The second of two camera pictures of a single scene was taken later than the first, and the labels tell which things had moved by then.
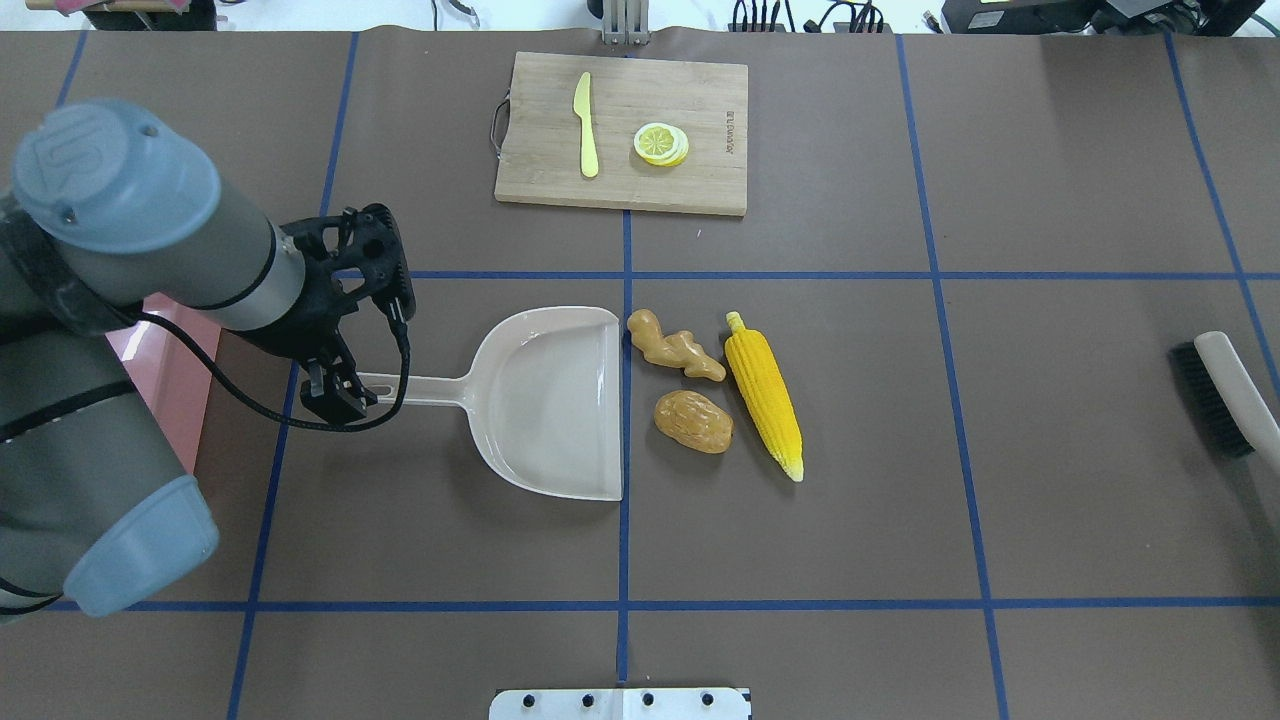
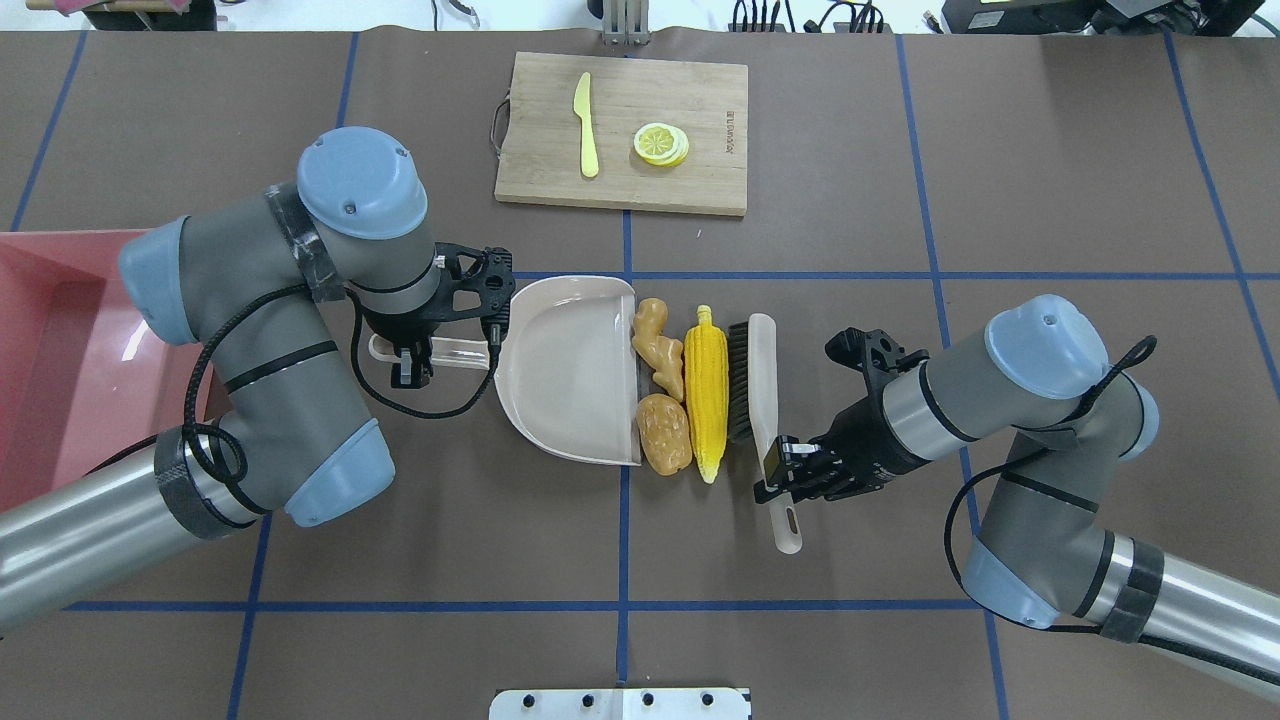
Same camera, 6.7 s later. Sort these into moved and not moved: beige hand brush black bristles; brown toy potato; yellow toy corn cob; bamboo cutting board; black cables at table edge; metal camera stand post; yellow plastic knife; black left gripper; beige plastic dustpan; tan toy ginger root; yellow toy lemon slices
Moved: black left gripper; beige plastic dustpan; beige hand brush black bristles; yellow toy corn cob; tan toy ginger root; brown toy potato
Not moved: metal camera stand post; bamboo cutting board; yellow plastic knife; yellow toy lemon slices; black cables at table edge
